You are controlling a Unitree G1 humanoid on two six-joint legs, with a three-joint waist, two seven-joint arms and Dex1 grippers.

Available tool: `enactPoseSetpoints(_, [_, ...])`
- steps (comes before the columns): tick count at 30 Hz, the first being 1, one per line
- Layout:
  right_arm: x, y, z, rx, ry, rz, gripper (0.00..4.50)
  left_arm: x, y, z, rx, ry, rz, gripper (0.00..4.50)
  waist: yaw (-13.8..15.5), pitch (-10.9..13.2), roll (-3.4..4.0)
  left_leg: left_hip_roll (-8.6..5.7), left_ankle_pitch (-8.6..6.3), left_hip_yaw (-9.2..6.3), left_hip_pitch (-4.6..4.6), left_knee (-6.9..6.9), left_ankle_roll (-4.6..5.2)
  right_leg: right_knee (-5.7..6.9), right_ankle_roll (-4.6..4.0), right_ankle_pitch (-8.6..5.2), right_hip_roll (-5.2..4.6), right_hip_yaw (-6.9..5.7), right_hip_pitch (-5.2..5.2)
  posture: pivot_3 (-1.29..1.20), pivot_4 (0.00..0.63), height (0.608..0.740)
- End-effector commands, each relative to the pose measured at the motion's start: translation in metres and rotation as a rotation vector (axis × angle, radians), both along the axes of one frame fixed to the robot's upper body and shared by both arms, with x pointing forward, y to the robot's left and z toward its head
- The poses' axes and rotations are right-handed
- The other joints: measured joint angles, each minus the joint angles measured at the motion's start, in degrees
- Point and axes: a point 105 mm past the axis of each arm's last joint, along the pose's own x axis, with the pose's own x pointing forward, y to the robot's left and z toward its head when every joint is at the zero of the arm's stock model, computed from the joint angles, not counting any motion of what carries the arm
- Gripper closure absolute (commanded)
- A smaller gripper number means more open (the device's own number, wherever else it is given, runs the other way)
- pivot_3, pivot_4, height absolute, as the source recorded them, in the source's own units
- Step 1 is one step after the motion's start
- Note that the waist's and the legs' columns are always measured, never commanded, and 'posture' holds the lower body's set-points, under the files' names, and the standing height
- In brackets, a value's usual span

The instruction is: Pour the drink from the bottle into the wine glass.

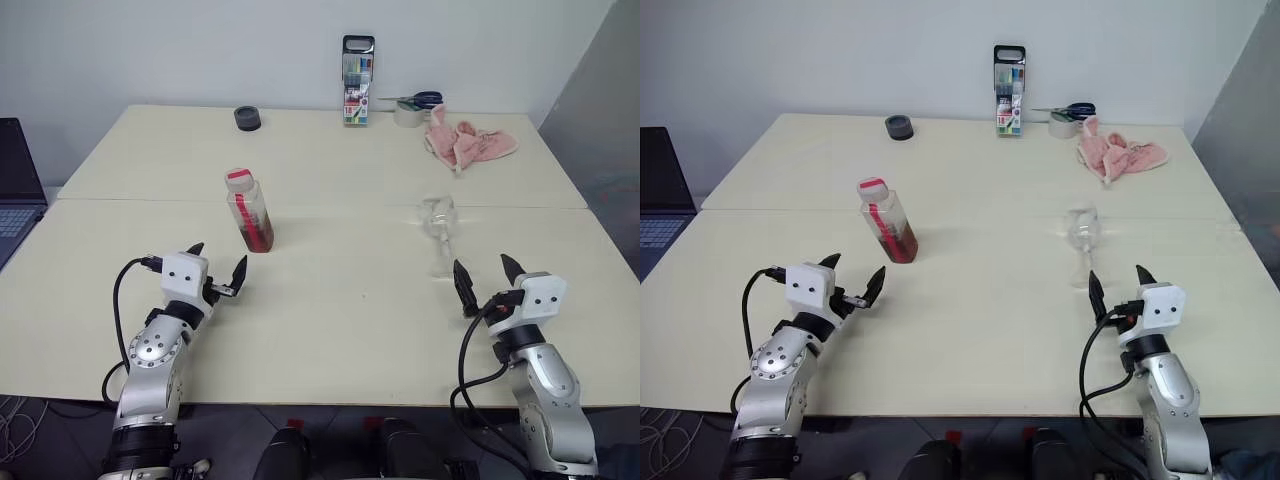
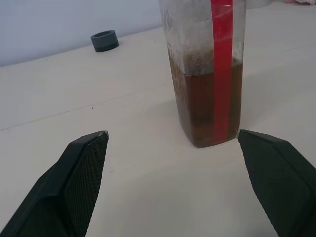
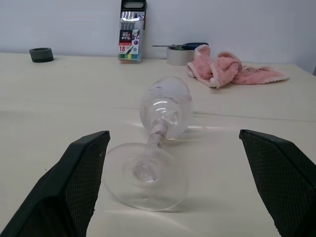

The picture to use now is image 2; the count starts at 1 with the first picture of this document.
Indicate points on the black round cap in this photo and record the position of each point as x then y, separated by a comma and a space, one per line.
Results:
105, 40

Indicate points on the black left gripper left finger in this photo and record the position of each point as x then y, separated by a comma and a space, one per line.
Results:
64, 187

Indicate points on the pink crumpled cloth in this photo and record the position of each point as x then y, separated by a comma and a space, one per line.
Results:
307, 1

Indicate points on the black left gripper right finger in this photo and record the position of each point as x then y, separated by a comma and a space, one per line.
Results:
281, 182

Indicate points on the clear plastic bottle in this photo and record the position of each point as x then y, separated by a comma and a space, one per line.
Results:
197, 103

